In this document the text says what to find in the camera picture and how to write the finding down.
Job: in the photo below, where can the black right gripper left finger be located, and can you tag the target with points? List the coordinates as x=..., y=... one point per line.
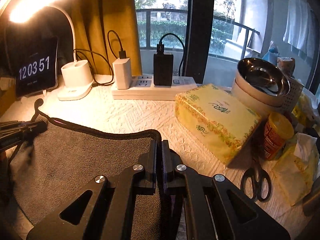
x=104, y=208

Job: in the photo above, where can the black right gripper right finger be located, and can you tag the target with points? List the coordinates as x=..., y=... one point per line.
x=214, y=207

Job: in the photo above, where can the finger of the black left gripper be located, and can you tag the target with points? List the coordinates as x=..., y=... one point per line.
x=14, y=132

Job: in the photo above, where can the pink and grey towel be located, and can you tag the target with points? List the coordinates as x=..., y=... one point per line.
x=52, y=167

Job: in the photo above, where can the cardboard box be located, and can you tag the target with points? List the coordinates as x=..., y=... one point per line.
x=8, y=93

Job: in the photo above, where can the black scissors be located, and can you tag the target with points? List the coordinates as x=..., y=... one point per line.
x=257, y=175

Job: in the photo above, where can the tablet showing clock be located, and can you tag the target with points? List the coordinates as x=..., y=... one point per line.
x=38, y=69

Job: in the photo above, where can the yellow tissue box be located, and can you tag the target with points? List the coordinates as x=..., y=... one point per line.
x=219, y=120

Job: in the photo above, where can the cream knitted tablecloth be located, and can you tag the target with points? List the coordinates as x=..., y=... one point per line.
x=100, y=111

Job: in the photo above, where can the yellow tissue packet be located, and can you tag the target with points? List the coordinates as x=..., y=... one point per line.
x=296, y=168

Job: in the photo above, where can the orange lidded jar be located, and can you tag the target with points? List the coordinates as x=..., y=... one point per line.
x=278, y=130

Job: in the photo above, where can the white power strip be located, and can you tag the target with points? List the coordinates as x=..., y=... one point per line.
x=142, y=88

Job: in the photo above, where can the white desk lamp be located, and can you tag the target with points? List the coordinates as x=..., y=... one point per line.
x=76, y=75

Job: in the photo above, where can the stainless steel bowl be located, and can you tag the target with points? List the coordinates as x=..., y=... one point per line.
x=264, y=76

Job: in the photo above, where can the white plastic basket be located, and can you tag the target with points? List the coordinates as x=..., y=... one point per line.
x=292, y=97

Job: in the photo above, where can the mustard yellow curtain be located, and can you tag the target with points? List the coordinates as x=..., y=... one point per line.
x=102, y=27

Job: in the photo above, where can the white hanging shirt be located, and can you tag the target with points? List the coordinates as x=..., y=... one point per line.
x=300, y=29

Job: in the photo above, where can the white charger with cable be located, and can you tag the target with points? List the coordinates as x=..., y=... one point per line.
x=121, y=66

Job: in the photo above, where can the black charger with cable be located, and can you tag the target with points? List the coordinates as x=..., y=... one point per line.
x=163, y=64

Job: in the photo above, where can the black window frame post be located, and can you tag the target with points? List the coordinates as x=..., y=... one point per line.
x=197, y=41

